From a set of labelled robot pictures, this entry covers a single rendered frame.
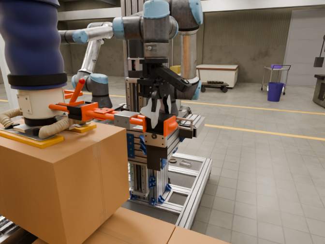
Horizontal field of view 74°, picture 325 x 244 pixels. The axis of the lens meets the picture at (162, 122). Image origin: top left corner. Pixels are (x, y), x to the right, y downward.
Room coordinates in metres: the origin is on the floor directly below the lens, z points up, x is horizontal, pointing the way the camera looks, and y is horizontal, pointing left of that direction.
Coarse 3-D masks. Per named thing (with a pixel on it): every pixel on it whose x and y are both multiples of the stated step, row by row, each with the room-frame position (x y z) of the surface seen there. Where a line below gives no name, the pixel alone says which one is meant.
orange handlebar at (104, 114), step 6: (66, 90) 1.25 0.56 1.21; (66, 96) 1.10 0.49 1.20; (60, 102) 0.93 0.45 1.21; (54, 108) 0.88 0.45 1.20; (60, 108) 0.86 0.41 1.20; (66, 108) 0.84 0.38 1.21; (96, 108) 0.83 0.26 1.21; (102, 108) 0.81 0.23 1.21; (108, 108) 0.81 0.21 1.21; (90, 114) 0.78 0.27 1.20; (96, 114) 0.77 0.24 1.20; (102, 114) 0.76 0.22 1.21; (108, 114) 0.75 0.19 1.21; (102, 120) 0.75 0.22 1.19; (132, 120) 0.69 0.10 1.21; (138, 120) 0.68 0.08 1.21; (168, 126) 0.63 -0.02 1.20; (174, 126) 0.64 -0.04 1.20
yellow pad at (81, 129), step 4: (72, 124) 0.97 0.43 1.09; (76, 124) 0.97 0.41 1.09; (84, 124) 0.97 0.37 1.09; (88, 124) 0.99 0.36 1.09; (92, 124) 0.99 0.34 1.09; (96, 124) 1.00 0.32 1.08; (76, 128) 0.93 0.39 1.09; (80, 128) 0.93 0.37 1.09; (84, 128) 0.94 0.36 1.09; (88, 128) 0.95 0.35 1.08; (92, 128) 0.98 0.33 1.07; (80, 132) 0.92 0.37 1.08
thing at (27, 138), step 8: (0, 128) 0.91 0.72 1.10; (8, 128) 0.91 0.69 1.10; (8, 136) 0.85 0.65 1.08; (16, 136) 0.83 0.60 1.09; (24, 136) 0.82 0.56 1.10; (32, 136) 0.82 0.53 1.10; (56, 136) 0.83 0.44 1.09; (32, 144) 0.77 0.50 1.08; (40, 144) 0.75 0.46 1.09; (48, 144) 0.77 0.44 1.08
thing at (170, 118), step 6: (162, 114) 0.70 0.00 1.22; (144, 120) 0.66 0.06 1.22; (150, 120) 0.65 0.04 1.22; (162, 120) 0.63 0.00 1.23; (168, 120) 0.64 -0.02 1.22; (174, 120) 0.67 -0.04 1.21; (144, 126) 0.66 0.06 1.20; (150, 126) 0.66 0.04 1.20; (156, 126) 0.65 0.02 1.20; (162, 126) 0.64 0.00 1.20; (144, 132) 0.66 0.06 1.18; (150, 132) 0.65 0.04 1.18; (156, 132) 0.64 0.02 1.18; (162, 132) 0.64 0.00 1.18; (168, 132) 0.64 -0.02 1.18
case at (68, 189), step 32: (96, 128) 0.98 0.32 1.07; (0, 160) 0.79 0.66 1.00; (32, 160) 0.69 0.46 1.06; (64, 160) 0.67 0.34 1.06; (96, 160) 0.80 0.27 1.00; (0, 192) 0.82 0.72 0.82; (32, 192) 0.71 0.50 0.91; (64, 192) 0.66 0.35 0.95; (96, 192) 0.79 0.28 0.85; (128, 192) 0.98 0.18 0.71; (32, 224) 0.73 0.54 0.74; (64, 224) 0.64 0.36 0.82; (96, 224) 0.77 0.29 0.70
